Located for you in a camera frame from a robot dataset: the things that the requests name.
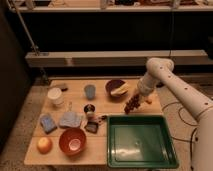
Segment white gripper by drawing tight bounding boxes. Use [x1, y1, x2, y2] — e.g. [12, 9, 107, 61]
[133, 88, 148, 104]

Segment dark grape bunch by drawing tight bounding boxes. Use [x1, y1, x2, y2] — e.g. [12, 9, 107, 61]
[124, 94, 140, 114]

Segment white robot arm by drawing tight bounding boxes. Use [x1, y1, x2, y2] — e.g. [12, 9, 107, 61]
[136, 58, 213, 171]

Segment blue plastic cup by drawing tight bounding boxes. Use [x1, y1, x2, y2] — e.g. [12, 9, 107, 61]
[84, 84, 96, 100]

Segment small metal cup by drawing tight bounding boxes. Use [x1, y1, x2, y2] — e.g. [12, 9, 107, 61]
[84, 104, 95, 119]

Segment white plastic cup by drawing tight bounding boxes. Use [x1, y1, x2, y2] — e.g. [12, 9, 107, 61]
[47, 88, 64, 107]

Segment yellow banana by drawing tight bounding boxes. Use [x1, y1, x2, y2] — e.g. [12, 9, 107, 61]
[110, 83, 129, 97]

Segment dark purple bowl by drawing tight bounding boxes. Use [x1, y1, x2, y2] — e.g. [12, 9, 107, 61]
[105, 79, 126, 97]

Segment small brown toy figure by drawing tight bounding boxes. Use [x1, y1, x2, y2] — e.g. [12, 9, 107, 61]
[92, 115, 107, 124]

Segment green plastic tray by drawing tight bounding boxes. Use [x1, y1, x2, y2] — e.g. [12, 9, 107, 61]
[107, 115, 179, 169]

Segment small dark square object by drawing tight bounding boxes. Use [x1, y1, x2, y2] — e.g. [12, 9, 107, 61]
[85, 122, 99, 133]

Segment light blue folded cloth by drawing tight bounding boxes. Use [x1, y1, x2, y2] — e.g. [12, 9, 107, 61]
[59, 112, 82, 128]

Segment dark scrub brush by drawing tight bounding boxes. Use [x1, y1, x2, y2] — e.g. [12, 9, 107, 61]
[49, 83, 68, 92]

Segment red bowl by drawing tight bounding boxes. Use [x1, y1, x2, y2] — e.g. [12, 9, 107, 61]
[59, 128, 87, 156]

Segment blue sponge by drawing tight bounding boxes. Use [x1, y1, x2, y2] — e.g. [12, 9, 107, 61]
[40, 114, 57, 134]

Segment wooden shelf rack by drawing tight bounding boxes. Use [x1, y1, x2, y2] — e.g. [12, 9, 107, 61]
[6, 0, 213, 68]

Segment orange fruit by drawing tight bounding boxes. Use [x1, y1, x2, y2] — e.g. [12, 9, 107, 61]
[37, 137, 52, 154]

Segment metal tripod pole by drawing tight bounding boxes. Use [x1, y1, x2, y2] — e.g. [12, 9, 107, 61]
[9, 0, 50, 85]

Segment black floor cables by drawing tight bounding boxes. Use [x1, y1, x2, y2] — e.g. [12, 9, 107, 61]
[162, 100, 201, 168]

